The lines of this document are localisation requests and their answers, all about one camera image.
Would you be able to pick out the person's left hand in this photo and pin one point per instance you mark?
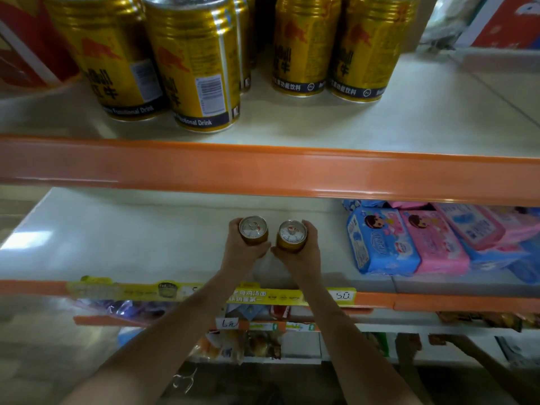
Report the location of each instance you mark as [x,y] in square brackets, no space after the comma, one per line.
[238,257]

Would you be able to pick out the person's right hand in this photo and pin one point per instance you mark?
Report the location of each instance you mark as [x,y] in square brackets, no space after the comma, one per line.
[301,261]

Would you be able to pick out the person's right thumb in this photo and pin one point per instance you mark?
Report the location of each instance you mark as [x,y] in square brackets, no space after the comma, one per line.
[282,252]

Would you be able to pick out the person's left thumb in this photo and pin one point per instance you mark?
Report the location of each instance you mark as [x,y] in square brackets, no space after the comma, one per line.
[259,250]

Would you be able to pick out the small gold drink can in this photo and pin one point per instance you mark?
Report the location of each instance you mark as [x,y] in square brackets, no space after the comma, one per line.
[292,234]
[253,228]

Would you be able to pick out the another person's forearm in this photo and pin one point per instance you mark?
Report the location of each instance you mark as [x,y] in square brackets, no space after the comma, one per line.
[485,362]

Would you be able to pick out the person's left forearm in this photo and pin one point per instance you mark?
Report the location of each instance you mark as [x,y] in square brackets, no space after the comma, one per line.
[168,345]

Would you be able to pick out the person's right forearm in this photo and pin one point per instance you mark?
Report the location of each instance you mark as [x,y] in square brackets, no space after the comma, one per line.
[346,345]

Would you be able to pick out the white price tag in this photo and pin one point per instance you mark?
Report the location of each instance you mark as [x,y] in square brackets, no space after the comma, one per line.
[227,323]
[341,296]

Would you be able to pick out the orange-edged white shelf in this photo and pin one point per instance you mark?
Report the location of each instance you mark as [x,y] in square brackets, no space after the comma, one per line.
[295,175]

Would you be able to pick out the clear snack packet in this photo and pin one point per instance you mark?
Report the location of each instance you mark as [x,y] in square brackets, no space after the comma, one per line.
[236,345]

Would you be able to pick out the blue tissue packet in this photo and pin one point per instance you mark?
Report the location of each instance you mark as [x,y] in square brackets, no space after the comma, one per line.
[493,257]
[382,244]

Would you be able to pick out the white shelf with yellow strip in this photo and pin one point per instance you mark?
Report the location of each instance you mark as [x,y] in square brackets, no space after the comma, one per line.
[147,244]

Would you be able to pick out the low white shelf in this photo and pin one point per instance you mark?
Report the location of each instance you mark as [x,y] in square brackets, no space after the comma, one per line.
[379,328]

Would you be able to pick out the yellow price strip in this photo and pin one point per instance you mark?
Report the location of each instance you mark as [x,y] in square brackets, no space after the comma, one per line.
[126,291]

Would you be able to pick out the pink tissue packet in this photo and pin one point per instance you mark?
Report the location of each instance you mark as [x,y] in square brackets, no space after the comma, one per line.
[436,244]
[470,225]

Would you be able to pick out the orange snack packets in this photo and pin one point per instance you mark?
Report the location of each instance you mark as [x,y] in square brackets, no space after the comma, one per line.
[489,320]

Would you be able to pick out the white plastic bag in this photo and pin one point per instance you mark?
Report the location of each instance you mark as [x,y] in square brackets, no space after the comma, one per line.
[447,18]

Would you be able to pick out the red and white carton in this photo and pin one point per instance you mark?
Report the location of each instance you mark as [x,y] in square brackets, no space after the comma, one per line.
[29,50]

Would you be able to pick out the red box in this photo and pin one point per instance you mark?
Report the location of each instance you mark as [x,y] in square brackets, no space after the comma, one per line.
[508,21]

